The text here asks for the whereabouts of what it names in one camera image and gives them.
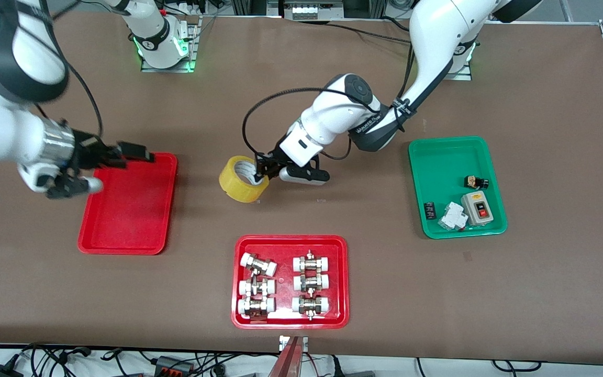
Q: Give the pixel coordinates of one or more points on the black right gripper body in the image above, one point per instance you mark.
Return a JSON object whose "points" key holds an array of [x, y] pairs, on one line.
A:
{"points": [[88, 156]]}

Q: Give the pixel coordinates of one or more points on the yellow tape roll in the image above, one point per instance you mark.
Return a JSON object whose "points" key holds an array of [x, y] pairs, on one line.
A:
{"points": [[233, 183]]}

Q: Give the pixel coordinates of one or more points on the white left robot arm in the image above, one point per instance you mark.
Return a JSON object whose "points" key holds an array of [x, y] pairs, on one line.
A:
{"points": [[437, 36]]}

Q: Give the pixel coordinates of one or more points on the red plastic tray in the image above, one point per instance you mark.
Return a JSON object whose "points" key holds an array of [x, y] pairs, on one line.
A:
{"points": [[286, 314], [134, 214]]}

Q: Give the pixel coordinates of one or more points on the green plastic tray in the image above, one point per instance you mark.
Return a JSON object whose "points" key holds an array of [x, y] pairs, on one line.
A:
{"points": [[443, 173]]}

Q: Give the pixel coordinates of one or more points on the white metal pipe fitting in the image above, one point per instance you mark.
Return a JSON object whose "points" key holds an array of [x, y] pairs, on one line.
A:
{"points": [[311, 283], [255, 307], [311, 263], [258, 264], [310, 305], [256, 287]]}

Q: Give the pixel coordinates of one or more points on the white power strip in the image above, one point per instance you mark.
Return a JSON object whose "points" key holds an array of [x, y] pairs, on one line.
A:
{"points": [[304, 10]]}

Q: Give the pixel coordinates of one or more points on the small black relay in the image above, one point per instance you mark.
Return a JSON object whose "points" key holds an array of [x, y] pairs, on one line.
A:
{"points": [[430, 210]]}

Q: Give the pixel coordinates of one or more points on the white circuit breaker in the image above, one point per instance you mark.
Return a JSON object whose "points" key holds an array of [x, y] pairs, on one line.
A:
{"points": [[452, 215]]}

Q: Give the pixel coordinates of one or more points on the small black brass component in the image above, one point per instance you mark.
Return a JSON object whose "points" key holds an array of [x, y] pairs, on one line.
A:
{"points": [[476, 183]]}

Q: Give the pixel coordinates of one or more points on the grey box orange connectors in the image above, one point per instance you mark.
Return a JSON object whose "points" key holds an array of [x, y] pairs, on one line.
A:
{"points": [[173, 366]]}

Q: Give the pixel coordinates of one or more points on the black power adapter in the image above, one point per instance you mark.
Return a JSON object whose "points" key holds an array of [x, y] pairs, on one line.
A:
{"points": [[0, 370]]}

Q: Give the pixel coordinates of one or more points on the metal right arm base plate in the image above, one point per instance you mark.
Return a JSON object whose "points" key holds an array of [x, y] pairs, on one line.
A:
{"points": [[192, 47]]}

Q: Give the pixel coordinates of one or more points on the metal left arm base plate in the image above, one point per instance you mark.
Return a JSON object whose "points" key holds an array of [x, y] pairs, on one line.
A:
{"points": [[464, 76]]}

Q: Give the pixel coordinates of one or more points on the grey push-button switch box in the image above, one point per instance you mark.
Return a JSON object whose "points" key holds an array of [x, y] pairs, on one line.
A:
{"points": [[478, 208]]}

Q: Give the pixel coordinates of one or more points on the aluminium camera mount profile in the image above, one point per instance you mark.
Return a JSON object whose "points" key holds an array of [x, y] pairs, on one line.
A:
{"points": [[288, 361]]}

